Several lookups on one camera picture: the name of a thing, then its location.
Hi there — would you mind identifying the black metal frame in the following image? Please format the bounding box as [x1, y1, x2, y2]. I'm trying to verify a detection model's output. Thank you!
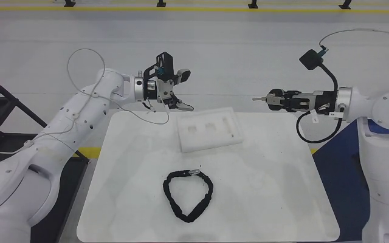
[0, 84, 92, 165]

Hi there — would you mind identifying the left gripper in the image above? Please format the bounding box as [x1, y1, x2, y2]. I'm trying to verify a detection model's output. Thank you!
[133, 69, 195, 112]

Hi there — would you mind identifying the black chain lock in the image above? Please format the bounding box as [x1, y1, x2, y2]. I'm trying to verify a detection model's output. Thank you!
[162, 168, 215, 224]

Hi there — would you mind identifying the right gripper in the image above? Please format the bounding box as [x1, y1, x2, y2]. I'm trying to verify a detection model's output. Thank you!
[266, 87, 354, 118]

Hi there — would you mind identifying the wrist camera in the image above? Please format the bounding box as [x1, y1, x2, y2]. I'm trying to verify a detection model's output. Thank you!
[298, 45, 339, 93]
[142, 51, 176, 83]

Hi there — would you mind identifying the thin white cable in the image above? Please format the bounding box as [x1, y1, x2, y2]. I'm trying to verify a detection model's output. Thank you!
[0, 47, 170, 155]

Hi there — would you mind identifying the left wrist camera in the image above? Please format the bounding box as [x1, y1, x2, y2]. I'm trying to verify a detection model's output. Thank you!
[142, 51, 176, 83]

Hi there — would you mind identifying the white foam tray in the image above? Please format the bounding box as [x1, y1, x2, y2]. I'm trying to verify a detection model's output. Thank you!
[176, 106, 244, 154]

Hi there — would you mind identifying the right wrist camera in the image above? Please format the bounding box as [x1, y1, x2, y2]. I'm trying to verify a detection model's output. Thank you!
[298, 45, 339, 93]

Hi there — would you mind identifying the thin grey cable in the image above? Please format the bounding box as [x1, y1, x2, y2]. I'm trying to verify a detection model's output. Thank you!
[318, 28, 389, 48]

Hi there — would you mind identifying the black cable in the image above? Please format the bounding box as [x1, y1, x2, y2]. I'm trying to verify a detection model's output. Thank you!
[295, 109, 345, 145]

